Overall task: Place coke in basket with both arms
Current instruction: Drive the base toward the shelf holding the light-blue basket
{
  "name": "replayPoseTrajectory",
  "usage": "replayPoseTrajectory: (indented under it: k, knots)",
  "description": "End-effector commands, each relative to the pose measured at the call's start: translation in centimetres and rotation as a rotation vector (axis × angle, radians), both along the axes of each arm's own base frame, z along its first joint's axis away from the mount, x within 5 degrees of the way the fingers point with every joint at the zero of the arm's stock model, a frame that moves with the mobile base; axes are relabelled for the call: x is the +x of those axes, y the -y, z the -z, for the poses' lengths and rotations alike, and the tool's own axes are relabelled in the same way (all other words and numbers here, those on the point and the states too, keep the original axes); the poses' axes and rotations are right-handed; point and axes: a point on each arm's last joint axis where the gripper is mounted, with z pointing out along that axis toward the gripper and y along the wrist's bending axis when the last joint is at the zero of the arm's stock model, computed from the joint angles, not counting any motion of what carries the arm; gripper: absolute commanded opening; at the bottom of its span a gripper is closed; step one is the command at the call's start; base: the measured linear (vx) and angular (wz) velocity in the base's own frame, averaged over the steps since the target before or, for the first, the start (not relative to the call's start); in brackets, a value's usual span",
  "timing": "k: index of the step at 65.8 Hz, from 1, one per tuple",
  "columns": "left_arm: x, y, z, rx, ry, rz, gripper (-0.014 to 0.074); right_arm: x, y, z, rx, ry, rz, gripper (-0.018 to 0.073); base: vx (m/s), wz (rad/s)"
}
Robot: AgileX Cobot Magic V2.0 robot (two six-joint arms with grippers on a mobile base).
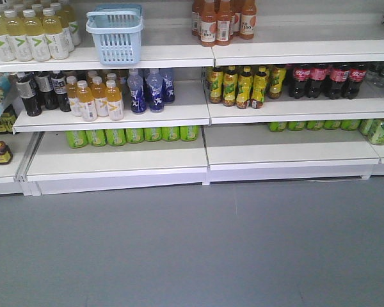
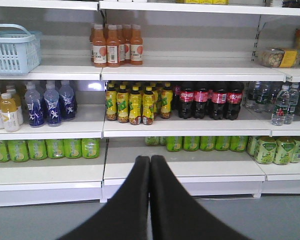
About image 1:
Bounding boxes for light blue plastic basket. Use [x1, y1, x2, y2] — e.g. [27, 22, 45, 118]
[86, 3, 143, 65]

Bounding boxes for white bottom right shelf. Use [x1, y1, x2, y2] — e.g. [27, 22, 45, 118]
[204, 125, 380, 182]

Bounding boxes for white shelf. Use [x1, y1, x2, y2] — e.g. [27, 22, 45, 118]
[13, 81, 210, 132]
[204, 125, 380, 182]
[212, 14, 384, 66]
[22, 132, 209, 196]
[0, 20, 214, 72]
[207, 82, 384, 125]

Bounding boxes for white middle left shelf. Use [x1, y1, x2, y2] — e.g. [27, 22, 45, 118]
[13, 81, 210, 132]

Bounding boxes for blue sports drink bottle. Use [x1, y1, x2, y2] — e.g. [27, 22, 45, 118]
[127, 68, 147, 114]
[147, 68, 164, 113]
[159, 68, 175, 104]

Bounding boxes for yellow lemon tea bottle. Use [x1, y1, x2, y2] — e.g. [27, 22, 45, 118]
[251, 66, 268, 109]
[207, 66, 223, 104]
[223, 66, 238, 107]
[268, 64, 286, 99]
[236, 66, 253, 109]

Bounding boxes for orange vitamin drink bottle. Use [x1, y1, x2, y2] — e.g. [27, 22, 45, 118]
[76, 81, 97, 122]
[106, 80, 124, 121]
[91, 76, 108, 117]
[66, 76, 81, 117]

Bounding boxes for white upper left shelf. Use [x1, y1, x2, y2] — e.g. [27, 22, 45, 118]
[0, 20, 214, 72]

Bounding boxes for orange C100 juice bottle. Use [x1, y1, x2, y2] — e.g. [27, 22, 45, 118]
[216, 0, 232, 46]
[200, 0, 216, 47]
[239, 0, 257, 40]

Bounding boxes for plastic cola bottle red label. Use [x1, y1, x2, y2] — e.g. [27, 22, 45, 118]
[325, 63, 351, 99]
[289, 63, 311, 99]
[342, 62, 368, 99]
[307, 63, 329, 98]

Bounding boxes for white bottom left shelf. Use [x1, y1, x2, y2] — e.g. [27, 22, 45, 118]
[22, 132, 209, 196]

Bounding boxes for white upper right shelf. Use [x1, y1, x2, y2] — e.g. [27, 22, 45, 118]
[212, 14, 384, 66]

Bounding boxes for dark tea bottle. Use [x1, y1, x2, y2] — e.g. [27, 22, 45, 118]
[35, 72, 59, 110]
[16, 72, 42, 116]
[51, 70, 71, 112]

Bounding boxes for brown sauce jar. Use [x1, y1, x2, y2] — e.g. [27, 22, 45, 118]
[0, 140, 13, 165]

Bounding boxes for white middle right shelf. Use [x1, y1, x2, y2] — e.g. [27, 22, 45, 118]
[207, 82, 384, 125]

